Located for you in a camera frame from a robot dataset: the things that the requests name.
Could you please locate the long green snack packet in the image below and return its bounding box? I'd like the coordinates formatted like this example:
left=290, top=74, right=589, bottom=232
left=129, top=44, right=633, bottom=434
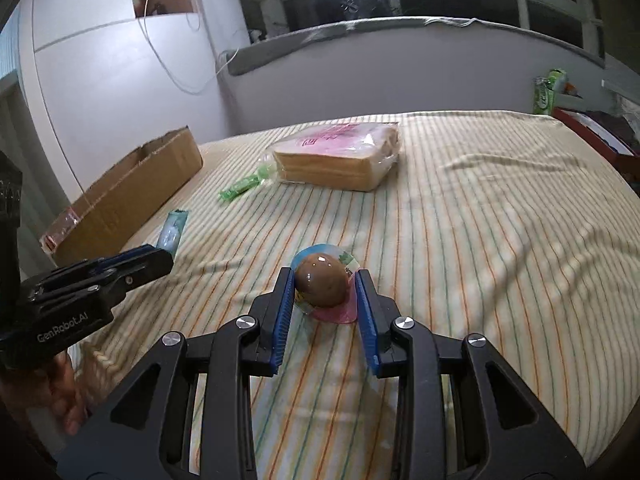
left=218, top=167, right=273, bottom=203

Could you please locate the brown cardboard box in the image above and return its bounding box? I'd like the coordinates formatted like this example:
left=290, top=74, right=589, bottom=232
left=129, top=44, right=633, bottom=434
left=40, top=126, right=204, bottom=267

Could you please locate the white cable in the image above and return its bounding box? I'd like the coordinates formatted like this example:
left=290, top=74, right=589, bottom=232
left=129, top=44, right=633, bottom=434
left=140, top=0, right=238, bottom=95

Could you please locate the light blue snack packet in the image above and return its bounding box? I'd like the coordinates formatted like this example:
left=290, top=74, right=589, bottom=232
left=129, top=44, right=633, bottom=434
left=156, top=210, right=190, bottom=251

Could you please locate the person's left hand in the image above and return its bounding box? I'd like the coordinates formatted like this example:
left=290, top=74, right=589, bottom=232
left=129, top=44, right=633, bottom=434
left=0, top=350, right=88, bottom=436

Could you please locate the white wardrobe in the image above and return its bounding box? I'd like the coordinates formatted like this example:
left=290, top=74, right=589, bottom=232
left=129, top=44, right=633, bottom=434
left=15, top=0, right=241, bottom=221

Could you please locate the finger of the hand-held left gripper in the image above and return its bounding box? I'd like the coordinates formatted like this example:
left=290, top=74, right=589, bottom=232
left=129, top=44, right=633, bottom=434
left=44, top=244, right=157, bottom=276
left=111, top=248, right=175, bottom=307

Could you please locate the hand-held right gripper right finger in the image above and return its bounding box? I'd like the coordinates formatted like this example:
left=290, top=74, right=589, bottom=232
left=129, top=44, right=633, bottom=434
left=354, top=269, right=588, bottom=480

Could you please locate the red storage box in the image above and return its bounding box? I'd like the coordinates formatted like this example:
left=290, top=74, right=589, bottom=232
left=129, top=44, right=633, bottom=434
left=550, top=106, right=640, bottom=171

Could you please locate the white ribbed panel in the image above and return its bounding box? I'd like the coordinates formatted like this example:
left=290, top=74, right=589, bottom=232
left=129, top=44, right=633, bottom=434
left=602, top=79, right=640, bottom=97

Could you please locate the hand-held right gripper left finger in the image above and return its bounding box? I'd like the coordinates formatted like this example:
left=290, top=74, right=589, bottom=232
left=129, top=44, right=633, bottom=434
left=55, top=266, right=296, bottom=480

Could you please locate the bag of sliced bread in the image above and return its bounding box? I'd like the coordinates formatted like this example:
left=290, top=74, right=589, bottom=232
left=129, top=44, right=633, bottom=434
left=265, top=121, right=403, bottom=192

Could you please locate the packaged brown egg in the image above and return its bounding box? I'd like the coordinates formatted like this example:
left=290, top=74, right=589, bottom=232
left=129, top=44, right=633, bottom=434
left=291, top=242, right=362, bottom=323

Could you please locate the green snack bag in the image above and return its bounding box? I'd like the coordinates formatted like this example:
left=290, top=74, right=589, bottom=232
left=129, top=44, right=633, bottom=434
left=532, top=67, right=568, bottom=116

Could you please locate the dark clothes pile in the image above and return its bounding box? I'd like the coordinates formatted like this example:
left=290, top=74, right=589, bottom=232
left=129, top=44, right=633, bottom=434
left=587, top=110, right=640, bottom=156

